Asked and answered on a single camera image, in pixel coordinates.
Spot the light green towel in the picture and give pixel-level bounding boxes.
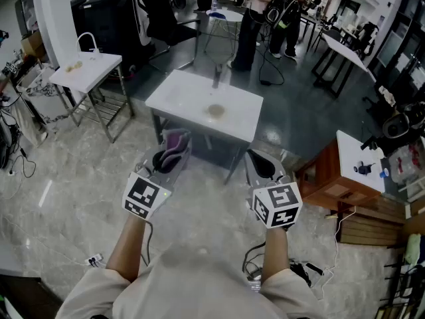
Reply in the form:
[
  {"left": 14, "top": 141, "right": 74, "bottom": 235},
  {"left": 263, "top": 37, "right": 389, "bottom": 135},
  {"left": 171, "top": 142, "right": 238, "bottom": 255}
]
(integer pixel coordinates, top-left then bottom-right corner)
[{"left": 406, "top": 233, "right": 421, "bottom": 265}]

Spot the black round appliance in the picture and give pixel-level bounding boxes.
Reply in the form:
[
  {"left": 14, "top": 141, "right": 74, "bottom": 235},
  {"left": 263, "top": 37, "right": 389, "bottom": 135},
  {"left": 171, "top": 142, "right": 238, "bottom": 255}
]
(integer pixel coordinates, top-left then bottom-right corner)
[{"left": 381, "top": 101, "right": 425, "bottom": 139}]

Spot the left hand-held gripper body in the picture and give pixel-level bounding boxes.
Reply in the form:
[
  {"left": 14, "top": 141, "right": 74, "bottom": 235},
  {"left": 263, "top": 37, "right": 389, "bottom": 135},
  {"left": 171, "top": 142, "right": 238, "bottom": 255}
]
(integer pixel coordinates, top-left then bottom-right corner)
[{"left": 122, "top": 164, "right": 175, "bottom": 221}]

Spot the dark monitor screen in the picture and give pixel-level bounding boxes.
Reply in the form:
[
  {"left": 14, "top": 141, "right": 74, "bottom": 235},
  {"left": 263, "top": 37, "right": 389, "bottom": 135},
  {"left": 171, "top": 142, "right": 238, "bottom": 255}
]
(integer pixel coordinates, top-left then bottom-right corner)
[{"left": 15, "top": 0, "right": 36, "bottom": 36}]

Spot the white slanted table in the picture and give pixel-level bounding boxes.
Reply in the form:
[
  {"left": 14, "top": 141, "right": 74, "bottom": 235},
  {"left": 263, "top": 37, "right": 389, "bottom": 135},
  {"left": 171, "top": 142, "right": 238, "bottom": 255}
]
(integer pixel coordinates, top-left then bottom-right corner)
[{"left": 311, "top": 28, "right": 378, "bottom": 99}]

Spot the brown cardboard box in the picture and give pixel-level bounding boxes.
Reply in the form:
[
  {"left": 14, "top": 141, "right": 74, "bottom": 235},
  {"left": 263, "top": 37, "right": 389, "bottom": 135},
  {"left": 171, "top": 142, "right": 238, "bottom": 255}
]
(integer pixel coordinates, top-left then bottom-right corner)
[{"left": 20, "top": 30, "right": 47, "bottom": 59}]

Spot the white power strip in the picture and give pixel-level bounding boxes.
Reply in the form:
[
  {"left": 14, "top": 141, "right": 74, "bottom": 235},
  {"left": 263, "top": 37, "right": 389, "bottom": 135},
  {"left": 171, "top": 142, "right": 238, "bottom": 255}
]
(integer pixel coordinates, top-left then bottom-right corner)
[{"left": 84, "top": 253, "right": 104, "bottom": 267}]

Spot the white stone slab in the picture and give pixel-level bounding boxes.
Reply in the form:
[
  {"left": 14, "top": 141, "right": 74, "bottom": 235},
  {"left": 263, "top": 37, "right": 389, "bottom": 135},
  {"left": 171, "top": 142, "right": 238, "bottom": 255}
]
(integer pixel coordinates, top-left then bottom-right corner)
[{"left": 335, "top": 130, "right": 386, "bottom": 194}]

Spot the white round wire-leg table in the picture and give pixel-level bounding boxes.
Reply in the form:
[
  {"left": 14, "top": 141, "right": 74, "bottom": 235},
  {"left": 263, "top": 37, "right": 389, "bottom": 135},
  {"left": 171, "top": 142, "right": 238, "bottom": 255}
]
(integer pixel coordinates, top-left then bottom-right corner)
[{"left": 204, "top": 7, "right": 245, "bottom": 62}]

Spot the black office chair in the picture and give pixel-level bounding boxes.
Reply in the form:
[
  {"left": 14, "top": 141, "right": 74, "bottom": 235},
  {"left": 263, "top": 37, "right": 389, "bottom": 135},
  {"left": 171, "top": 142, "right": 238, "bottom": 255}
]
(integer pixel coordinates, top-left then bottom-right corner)
[{"left": 139, "top": 0, "right": 202, "bottom": 71}]

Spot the black floor cable with adapter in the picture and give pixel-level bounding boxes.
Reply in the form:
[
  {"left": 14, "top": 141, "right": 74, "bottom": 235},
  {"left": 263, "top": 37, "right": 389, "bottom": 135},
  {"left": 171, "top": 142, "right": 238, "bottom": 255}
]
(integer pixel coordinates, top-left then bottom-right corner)
[{"left": 257, "top": 25, "right": 286, "bottom": 86}]

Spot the black white machine cabinet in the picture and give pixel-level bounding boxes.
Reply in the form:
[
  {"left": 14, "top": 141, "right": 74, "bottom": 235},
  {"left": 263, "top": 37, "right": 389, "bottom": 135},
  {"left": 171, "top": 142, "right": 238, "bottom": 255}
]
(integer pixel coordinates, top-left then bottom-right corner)
[{"left": 70, "top": 0, "right": 157, "bottom": 76}]

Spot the dark brown wooden cabinet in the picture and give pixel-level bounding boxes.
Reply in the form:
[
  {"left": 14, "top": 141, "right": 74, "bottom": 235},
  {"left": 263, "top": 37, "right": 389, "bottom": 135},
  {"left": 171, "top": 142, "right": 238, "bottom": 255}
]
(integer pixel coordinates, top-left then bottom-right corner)
[{"left": 0, "top": 270, "right": 64, "bottom": 319}]

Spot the person's right forearm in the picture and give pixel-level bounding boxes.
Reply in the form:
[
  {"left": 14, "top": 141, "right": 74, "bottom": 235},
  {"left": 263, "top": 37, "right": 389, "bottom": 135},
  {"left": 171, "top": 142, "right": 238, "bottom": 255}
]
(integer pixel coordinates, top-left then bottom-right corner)
[{"left": 260, "top": 226, "right": 292, "bottom": 287}]

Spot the white sink with white faucet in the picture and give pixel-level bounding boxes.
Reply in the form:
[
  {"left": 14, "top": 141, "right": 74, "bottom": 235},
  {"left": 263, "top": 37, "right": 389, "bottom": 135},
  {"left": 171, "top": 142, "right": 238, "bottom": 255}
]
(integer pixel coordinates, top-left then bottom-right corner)
[{"left": 48, "top": 52, "right": 123, "bottom": 94}]

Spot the black backpack with neon stripe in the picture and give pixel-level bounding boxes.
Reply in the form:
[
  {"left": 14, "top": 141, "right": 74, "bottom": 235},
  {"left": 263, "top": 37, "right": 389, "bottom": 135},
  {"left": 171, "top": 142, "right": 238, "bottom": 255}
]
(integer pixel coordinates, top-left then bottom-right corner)
[{"left": 264, "top": 0, "right": 299, "bottom": 30}]

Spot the black curved sink faucet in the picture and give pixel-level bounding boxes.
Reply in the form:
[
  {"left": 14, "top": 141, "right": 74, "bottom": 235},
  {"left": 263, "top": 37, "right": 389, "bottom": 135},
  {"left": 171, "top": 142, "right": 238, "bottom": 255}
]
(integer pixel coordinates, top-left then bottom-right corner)
[{"left": 211, "top": 63, "right": 224, "bottom": 89}]

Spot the white arched faucet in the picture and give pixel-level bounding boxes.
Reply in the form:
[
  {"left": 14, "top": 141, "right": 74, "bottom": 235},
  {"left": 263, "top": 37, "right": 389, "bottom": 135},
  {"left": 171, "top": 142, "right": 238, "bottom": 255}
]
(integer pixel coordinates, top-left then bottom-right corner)
[{"left": 75, "top": 31, "right": 100, "bottom": 55}]

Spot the black tap fixture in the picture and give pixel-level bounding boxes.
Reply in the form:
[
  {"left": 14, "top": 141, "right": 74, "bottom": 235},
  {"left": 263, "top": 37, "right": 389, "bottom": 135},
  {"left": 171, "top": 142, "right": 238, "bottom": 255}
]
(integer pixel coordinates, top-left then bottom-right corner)
[{"left": 360, "top": 134, "right": 379, "bottom": 152}]

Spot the white floor cable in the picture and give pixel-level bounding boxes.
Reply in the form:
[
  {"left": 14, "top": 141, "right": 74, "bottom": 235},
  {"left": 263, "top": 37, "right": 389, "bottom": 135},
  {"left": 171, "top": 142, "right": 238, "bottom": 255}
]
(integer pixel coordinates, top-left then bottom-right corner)
[{"left": 318, "top": 206, "right": 357, "bottom": 301}]

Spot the black metal rack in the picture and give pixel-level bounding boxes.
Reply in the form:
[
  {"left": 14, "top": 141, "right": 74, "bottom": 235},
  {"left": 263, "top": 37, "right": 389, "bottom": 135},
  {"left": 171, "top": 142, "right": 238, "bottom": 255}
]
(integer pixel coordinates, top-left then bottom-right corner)
[{"left": 378, "top": 244, "right": 425, "bottom": 319}]

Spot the grey fabric bag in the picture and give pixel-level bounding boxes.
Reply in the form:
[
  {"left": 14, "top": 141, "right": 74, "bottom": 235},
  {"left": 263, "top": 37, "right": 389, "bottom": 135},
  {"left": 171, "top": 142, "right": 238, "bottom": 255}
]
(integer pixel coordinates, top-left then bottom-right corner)
[{"left": 9, "top": 88, "right": 47, "bottom": 148}]

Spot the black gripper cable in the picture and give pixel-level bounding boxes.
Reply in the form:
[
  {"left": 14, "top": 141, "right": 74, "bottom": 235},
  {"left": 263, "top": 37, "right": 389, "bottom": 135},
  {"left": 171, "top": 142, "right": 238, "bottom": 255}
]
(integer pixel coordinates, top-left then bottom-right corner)
[{"left": 141, "top": 220, "right": 154, "bottom": 267}]

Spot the steel sink stand with shelf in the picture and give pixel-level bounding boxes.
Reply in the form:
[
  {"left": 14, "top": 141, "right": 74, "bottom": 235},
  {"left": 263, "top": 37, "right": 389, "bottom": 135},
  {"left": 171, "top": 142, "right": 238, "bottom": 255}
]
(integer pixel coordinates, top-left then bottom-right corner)
[{"left": 52, "top": 61, "right": 135, "bottom": 144}]

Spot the person's left forearm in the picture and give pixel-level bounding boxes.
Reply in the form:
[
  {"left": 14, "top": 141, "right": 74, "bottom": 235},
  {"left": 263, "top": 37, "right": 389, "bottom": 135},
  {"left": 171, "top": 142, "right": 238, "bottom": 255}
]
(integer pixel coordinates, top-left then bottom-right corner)
[{"left": 106, "top": 213, "right": 150, "bottom": 282}]

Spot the white ceramic sink basin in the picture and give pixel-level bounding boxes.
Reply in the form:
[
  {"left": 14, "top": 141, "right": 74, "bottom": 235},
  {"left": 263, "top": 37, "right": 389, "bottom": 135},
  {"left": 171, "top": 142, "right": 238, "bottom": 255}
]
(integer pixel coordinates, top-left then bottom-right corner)
[{"left": 145, "top": 68, "right": 264, "bottom": 143}]

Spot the reddish wooden cabinet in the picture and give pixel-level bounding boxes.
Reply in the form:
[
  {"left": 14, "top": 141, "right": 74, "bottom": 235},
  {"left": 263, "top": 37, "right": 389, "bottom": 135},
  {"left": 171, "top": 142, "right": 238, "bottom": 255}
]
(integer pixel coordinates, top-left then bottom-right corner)
[{"left": 295, "top": 138, "right": 386, "bottom": 212}]

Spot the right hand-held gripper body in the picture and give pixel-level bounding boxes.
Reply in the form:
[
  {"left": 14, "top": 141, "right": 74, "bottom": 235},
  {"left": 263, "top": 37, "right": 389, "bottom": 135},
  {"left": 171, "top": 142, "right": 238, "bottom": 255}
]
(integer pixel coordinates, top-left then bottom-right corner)
[{"left": 245, "top": 174, "right": 303, "bottom": 229}]

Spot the white crumpled paper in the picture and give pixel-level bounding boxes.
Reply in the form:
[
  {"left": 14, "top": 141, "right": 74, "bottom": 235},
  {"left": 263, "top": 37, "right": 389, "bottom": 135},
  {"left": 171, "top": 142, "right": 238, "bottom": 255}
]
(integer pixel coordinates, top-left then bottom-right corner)
[{"left": 378, "top": 85, "right": 396, "bottom": 106}]

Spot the black phone screen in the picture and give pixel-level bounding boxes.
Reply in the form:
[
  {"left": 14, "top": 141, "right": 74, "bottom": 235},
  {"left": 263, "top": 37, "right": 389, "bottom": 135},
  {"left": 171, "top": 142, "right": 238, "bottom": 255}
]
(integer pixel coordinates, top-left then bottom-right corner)
[{"left": 247, "top": 277, "right": 263, "bottom": 294}]

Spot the dark blue teapot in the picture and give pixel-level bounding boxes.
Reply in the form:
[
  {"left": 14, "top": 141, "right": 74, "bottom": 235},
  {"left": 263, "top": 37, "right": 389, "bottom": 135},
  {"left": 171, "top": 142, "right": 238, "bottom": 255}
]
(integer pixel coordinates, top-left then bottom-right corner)
[{"left": 353, "top": 162, "right": 376, "bottom": 177}]

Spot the clear plastic bin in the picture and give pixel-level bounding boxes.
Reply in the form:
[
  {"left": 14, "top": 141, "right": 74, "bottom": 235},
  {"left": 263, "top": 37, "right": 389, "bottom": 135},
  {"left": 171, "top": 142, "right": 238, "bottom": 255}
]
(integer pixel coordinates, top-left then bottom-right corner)
[{"left": 388, "top": 144, "right": 425, "bottom": 192}]

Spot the purple grey cloth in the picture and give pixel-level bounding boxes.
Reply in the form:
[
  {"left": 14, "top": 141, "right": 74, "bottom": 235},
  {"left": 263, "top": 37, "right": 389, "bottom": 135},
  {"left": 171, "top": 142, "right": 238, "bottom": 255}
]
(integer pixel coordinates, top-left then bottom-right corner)
[{"left": 159, "top": 128, "right": 192, "bottom": 173}]

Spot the marble patterned board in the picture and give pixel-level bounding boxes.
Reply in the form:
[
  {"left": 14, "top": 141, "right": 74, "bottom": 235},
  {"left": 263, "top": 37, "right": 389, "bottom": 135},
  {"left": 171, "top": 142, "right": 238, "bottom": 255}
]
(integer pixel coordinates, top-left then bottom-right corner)
[{"left": 16, "top": 66, "right": 62, "bottom": 124}]

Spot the person's white shirt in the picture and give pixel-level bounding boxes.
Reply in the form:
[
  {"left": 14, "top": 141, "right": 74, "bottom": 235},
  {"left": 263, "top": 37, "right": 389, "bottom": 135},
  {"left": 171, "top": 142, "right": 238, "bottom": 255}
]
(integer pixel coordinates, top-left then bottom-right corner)
[{"left": 54, "top": 247, "right": 323, "bottom": 319}]

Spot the black cable bundle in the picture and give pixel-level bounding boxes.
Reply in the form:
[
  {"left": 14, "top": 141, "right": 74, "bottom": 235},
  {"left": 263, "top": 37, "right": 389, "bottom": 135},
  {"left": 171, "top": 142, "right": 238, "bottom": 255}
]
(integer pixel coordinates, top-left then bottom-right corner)
[{"left": 242, "top": 241, "right": 325, "bottom": 288}]

